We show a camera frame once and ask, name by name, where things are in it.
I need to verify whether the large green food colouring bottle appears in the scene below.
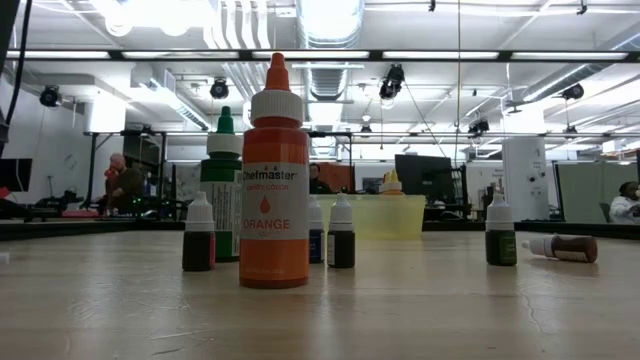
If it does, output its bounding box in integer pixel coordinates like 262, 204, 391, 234
199, 105, 245, 264

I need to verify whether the large orange food colouring bottle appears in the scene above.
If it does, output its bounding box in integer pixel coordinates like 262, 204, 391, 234
238, 52, 310, 290

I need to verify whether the green partition wall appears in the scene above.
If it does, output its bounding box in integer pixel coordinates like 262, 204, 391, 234
554, 160, 640, 224

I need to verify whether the orange partition panel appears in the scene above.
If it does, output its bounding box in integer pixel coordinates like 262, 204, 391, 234
308, 162, 356, 196

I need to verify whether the black wall screen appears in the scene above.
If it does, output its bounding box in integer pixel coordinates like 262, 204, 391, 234
0, 158, 34, 194

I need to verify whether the black metal rack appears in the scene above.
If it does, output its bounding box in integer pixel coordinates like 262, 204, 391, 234
88, 130, 169, 221

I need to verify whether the yellow translucent plastic bin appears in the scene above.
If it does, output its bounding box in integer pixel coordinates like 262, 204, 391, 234
315, 193, 427, 240

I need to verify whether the black metal table frame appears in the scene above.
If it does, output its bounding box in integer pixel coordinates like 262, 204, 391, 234
0, 218, 640, 242

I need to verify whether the small brown food colouring bottle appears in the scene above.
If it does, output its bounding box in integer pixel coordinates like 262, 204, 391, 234
521, 233, 599, 264

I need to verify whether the small green food colouring bottle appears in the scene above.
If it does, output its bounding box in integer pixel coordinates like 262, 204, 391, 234
485, 192, 518, 267

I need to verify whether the black overhead frame beam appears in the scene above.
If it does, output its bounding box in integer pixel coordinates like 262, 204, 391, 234
0, 48, 640, 63

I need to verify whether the small red food colouring bottle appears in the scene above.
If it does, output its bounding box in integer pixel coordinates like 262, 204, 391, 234
181, 191, 217, 273

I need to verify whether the small black food colouring bottle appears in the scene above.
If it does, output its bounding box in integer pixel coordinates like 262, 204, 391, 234
327, 192, 357, 269

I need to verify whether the person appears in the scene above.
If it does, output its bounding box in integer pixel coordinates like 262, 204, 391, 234
608, 180, 640, 225
308, 162, 334, 195
102, 152, 146, 214

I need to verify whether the white round column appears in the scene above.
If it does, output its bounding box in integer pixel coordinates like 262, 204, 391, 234
502, 137, 551, 221

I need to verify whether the small blue food colouring bottle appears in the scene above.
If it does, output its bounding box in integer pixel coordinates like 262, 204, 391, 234
308, 195, 325, 265

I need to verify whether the black computer monitor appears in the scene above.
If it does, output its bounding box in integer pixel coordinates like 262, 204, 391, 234
394, 153, 454, 201

